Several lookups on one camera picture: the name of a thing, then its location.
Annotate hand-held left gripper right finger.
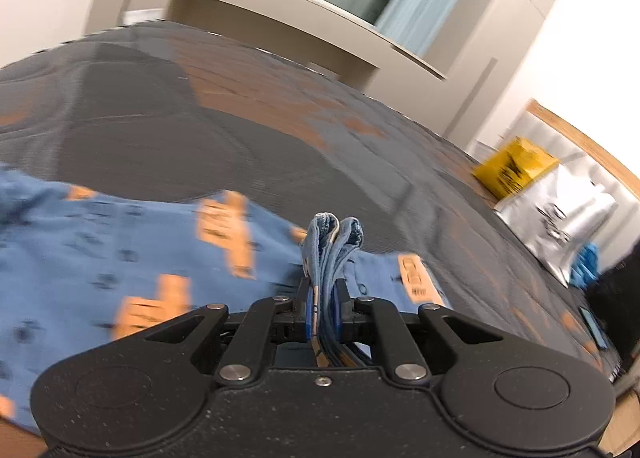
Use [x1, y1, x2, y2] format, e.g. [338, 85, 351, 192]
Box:
[334, 278, 504, 385]

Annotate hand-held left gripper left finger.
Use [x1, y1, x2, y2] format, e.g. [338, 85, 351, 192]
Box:
[144, 278, 315, 385]

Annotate blue pants with orange cars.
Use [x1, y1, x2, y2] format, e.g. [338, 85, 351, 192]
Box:
[0, 163, 449, 434]

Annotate grey orange quilted bedspread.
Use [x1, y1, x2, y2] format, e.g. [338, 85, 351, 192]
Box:
[0, 21, 632, 389]

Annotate yellow shopping bag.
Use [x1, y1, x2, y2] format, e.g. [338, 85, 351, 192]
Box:
[472, 136, 560, 200]

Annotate white plastic bag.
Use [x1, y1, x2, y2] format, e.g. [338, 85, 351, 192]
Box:
[492, 163, 617, 289]

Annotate blue cloth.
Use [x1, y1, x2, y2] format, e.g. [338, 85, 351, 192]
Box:
[571, 242, 602, 290]

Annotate smartphone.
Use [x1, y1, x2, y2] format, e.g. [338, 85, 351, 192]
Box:
[579, 305, 609, 350]

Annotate beige window ledge cabinet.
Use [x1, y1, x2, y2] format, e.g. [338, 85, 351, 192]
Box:
[169, 0, 449, 95]

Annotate wooden trimmed headboard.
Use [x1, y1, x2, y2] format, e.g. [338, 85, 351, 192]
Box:
[475, 98, 640, 259]

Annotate beige tall wardrobe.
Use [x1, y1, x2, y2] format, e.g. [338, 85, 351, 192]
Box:
[442, 0, 569, 150]

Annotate white flat object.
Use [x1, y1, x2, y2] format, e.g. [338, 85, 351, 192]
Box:
[122, 9, 166, 28]

